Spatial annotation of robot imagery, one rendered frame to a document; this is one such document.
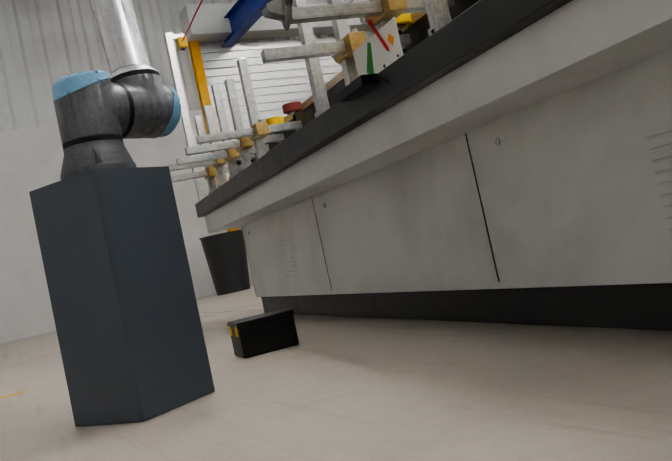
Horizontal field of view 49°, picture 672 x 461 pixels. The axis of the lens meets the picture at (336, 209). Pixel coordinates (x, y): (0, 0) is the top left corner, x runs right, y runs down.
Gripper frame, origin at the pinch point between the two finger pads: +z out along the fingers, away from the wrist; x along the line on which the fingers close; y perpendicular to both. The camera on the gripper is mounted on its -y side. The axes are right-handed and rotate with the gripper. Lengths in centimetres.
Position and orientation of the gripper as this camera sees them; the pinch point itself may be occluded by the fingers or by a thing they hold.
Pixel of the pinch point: (289, 24)
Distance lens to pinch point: 175.2
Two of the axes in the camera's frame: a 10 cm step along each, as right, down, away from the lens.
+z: 1.8, 9.8, -0.6
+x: 3.5, -1.2, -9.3
